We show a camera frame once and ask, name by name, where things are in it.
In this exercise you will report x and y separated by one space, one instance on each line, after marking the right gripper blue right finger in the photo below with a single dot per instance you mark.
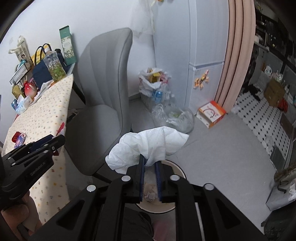
157 166

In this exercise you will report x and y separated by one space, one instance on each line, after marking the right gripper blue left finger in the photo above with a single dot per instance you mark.
142 170

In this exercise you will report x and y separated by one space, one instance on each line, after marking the white tissue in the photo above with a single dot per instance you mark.
154 144

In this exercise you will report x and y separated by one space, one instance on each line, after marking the blue pink snack wrapper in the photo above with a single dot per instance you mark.
19 140

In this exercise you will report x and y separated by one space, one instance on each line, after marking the printed paper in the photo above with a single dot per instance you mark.
150 195

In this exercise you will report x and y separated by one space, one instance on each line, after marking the beige round trash bin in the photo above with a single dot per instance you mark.
156 207

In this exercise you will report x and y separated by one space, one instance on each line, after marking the person's left hand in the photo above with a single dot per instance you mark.
19 213

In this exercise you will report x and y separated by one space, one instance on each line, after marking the red snack packet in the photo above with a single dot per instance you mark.
15 136

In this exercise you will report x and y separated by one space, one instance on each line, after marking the clear garbage bag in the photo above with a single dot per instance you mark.
181 119

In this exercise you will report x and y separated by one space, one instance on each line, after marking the grey upholstered chair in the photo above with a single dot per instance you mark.
102 71

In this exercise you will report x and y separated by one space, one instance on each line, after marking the blue tissue box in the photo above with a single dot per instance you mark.
21 104

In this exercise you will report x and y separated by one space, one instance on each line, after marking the orange white cardboard box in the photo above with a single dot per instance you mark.
210 114

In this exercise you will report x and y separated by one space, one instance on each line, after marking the yellow liquid bottle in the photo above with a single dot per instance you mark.
17 92

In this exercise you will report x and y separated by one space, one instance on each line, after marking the white bag of recyclables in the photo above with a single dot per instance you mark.
154 88

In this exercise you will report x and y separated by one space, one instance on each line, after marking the navy lunch bag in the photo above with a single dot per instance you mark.
40 71

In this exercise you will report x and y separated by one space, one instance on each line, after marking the large tea bottle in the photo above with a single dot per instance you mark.
54 65

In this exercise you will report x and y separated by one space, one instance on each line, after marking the white tote bag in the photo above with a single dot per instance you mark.
21 51

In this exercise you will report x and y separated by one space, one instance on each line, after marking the white refrigerator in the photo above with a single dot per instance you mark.
190 41

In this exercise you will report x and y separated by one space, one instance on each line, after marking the green tall box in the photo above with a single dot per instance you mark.
67 45

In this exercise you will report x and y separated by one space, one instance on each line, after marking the brown cardboard carton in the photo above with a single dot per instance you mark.
274 93

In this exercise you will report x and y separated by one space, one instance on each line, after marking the pink curtain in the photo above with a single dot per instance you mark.
238 52

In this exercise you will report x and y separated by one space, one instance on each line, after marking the wire mesh basket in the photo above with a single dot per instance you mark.
21 70

